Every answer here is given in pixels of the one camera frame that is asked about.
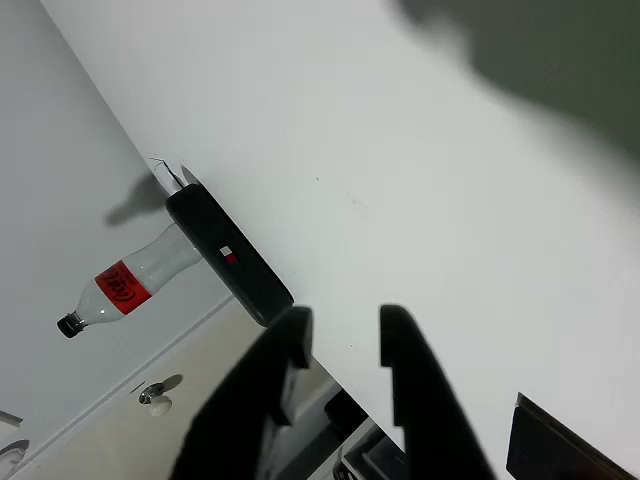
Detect black case with red logo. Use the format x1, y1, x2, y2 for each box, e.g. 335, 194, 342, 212
165, 183, 295, 327

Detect clear cola bottle red label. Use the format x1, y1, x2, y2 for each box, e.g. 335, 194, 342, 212
56, 222, 202, 340

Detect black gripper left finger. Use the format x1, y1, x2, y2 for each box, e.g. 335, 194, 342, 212
169, 305, 315, 480

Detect black box under table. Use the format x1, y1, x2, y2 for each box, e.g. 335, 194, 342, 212
324, 389, 409, 480

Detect cream cabinet door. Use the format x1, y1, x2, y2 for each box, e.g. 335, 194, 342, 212
9, 297, 341, 480

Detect clear paper scrap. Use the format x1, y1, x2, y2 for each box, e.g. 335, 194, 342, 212
148, 157, 187, 197

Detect grey round object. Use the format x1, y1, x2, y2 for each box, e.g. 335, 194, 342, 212
0, 409, 31, 466

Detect black cardboard square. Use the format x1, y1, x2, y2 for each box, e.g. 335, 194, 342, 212
505, 392, 639, 480

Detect metal white door knob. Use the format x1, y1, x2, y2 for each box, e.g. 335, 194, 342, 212
138, 382, 174, 418

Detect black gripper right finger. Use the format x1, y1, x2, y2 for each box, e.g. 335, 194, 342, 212
378, 303, 499, 480

